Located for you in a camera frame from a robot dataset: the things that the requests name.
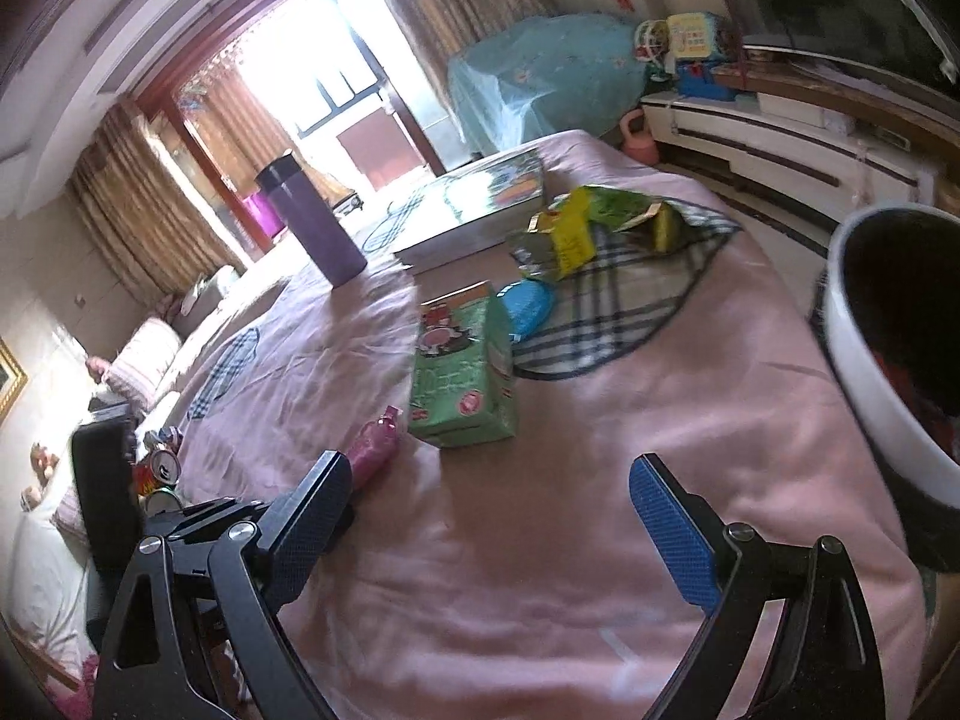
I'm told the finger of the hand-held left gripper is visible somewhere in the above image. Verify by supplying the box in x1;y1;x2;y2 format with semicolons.
70;420;147;575

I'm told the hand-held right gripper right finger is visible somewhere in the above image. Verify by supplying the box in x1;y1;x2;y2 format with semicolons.
628;454;878;720

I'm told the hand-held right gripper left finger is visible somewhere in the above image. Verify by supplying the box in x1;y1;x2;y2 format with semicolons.
97;450;353;720

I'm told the crushed red can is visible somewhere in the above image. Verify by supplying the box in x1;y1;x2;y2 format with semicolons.
131;446;182;503

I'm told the pink snack wrapper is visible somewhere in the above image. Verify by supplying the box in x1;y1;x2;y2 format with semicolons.
343;405;404;496

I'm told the green drink carton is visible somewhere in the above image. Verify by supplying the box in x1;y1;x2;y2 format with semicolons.
407;281;520;449

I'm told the white rimmed trash bin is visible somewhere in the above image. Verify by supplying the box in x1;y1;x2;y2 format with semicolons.
806;202;960;571

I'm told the blue plastic item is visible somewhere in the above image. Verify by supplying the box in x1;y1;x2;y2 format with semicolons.
499;277;556;342

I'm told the yellow snack bag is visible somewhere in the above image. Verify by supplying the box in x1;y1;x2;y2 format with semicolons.
508;191;597;284

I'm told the green snack bag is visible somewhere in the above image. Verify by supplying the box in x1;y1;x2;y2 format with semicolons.
581;185;687;254

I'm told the light sofa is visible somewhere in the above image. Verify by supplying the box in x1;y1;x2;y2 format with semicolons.
0;262;293;691

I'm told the purple thermos bottle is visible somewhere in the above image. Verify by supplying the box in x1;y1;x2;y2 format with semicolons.
255;152;368;287

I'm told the magenta box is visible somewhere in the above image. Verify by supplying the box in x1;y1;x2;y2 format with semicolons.
241;191;286;245

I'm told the large picture book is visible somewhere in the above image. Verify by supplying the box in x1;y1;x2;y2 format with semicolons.
391;148;548;275

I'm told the brown chair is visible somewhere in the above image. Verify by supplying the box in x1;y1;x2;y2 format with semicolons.
335;106;417;192

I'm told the pink toy jug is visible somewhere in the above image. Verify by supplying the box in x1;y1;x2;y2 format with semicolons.
619;109;661;162

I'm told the white television stand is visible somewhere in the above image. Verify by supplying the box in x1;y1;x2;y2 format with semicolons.
641;45;960;256

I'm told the blue toy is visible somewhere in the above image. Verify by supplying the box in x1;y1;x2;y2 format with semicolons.
679;64;740;102

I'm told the teal dust cover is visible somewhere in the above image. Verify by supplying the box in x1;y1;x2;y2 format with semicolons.
448;11;650;158

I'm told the white ball toy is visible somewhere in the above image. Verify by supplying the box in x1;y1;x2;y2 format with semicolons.
634;19;672;65

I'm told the yellow teal toy cube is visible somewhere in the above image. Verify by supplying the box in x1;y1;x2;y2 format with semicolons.
666;11;740;61

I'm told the gold picture frame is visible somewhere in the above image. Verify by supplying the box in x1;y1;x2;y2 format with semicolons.
0;337;29;421

